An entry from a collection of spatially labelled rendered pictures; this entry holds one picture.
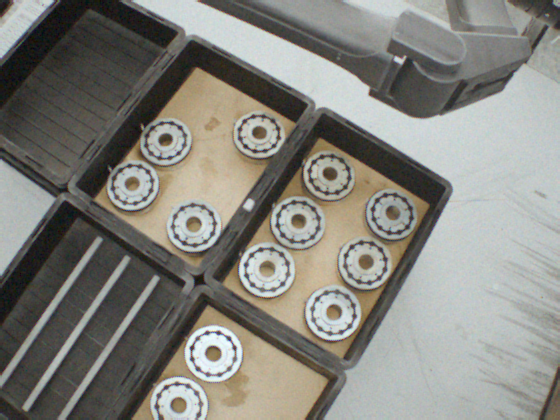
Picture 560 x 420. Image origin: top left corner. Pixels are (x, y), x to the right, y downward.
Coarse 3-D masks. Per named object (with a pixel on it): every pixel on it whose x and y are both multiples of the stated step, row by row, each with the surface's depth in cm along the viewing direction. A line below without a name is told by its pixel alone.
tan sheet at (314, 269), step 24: (360, 168) 120; (288, 192) 118; (360, 192) 118; (408, 192) 119; (336, 216) 117; (360, 216) 117; (264, 240) 114; (336, 240) 115; (408, 240) 116; (312, 264) 113; (360, 264) 114; (240, 288) 111; (312, 288) 112; (288, 312) 110; (336, 312) 111; (312, 336) 109
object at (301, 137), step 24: (312, 120) 112; (336, 120) 112; (384, 144) 111; (264, 192) 108; (432, 216) 107; (216, 264) 102; (408, 264) 105; (216, 288) 101; (264, 312) 100; (384, 312) 101; (288, 336) 99; (336, 360) 98
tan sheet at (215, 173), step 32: (192, 96) 123; (224, 96) 123; (192, 128) 121; (224, 128) 121; (288, 128) 122; (128, 160) 118; (192, 160) 118; (224, 160) 119; (192, 192) 116; (224, 192) 117; (160, 224) 114; (192, 224) 114; (224, 224) 115
